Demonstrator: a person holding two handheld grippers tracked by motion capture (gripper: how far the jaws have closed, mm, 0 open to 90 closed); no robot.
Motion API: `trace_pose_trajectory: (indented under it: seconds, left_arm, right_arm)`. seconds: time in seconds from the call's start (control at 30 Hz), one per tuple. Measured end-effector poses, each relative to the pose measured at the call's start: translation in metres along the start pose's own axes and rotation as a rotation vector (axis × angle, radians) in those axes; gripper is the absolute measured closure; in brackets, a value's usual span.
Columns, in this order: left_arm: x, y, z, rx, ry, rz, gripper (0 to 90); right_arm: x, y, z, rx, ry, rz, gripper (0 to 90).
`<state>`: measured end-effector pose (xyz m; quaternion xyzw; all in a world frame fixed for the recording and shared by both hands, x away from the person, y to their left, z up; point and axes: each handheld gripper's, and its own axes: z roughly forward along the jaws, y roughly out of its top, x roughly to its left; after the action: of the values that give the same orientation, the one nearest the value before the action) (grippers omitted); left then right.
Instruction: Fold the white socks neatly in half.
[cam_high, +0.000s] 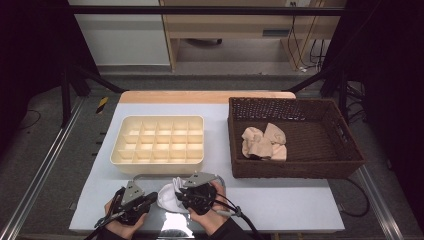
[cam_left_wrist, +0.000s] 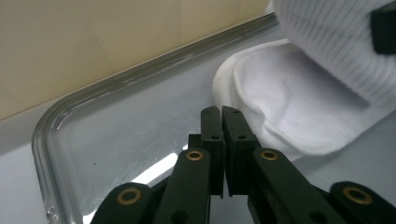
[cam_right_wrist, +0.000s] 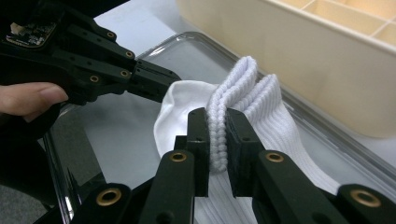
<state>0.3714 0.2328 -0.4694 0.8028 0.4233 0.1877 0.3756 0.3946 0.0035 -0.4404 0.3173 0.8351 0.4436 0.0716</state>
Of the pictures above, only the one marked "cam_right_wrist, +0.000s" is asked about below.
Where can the cream divided organizer box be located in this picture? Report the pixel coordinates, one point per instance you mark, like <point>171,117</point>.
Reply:
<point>311,77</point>

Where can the shiny metal tray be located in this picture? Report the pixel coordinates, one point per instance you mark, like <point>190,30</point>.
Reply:
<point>124,133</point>

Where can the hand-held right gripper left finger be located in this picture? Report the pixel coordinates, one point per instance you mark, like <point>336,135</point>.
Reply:
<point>199,149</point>

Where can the white sock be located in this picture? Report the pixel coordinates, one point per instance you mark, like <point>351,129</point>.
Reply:
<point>280,124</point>
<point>180,102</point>

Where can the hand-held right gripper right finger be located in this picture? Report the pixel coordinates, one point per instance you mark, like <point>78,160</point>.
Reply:
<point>241,149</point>

